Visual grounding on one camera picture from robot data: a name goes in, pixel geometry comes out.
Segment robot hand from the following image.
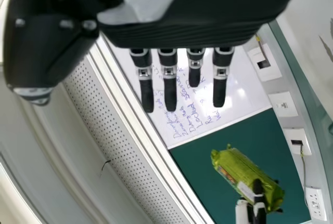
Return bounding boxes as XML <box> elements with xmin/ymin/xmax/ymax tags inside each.
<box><xmin>235</xmin><ymin>178</ymin><xmax>268</xmax><ymax>224</ymax></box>
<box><xmin>4</xmin><ymin>0</ymin><xmax>305</xmax><ymax>113</ymax></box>

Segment yellow-green biscuit packet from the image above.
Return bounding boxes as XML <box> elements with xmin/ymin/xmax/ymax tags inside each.
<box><xmin>210</xmin><ymin>143</ymin><xmax>286</xmax><ymax>214</ymax></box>

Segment plate with brown leaf pattern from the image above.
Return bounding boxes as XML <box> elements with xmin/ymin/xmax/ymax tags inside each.
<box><xmin>269</xmin><ymin>0</ymin><xmax>333</xmax><ymax>217</ymax></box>

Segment white power socket strip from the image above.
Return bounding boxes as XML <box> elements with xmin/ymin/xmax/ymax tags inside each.
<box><xmin>305</xmin><ymin>187</ymin><xmax>328</xmax><ymax>221</ymax></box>

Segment white panel with square opening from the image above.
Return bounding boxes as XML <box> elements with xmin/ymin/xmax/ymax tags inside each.
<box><xmin>282</xmin><ymin>127</ymin><xmax>312</xmax><ymax>156</ymax></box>
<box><xmin>246</xmin><ymin>43</ymin><xmax>282</xmax><ymax>82</ymax></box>

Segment white data jack panel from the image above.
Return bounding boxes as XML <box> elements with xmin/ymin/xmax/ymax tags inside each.
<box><xmin>267</xmin><ymin>90</ymin><xmax>299</xmax><ymax>120</ymax></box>

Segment thin yellow-green cable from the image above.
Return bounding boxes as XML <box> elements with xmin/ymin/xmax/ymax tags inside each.
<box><xmin>254</xmin><ymin>33</ymin><xmax>269</xmax><ymax>62</ymax></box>
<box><xmin>299</xmin><ymin>143</ymin><xmax>309</xmax><ymax>205</ymax></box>

